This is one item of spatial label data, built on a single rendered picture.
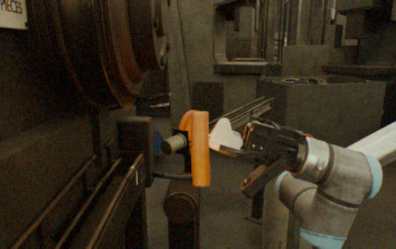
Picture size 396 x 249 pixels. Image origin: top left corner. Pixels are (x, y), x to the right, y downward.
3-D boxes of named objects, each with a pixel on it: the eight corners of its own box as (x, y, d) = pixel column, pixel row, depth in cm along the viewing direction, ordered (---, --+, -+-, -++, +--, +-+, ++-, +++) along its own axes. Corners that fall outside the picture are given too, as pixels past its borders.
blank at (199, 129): (189, 124, 57) (208, 124, 56) (193, 103, 71) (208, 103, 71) (192, 200, 61) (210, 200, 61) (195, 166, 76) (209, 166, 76)
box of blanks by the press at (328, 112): (281, 167, 286) (286, 81, 267) (247, 142, 365) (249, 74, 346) (377, 158, 308) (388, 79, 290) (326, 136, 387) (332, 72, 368)
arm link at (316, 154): (304, 172, 72) (318, 191, 62) (283, 167, 71) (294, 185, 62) (318, 136, 69) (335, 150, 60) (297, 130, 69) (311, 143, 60)
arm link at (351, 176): (375, 210, 63) (394, 165, 61) (316, 194, 63) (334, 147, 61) (353, 191, 72) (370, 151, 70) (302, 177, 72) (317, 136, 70)
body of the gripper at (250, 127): (247, 113, 68) (300, 129, 68) (234, 150, 70) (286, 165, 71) (252, 121, 61) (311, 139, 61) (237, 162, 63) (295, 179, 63)
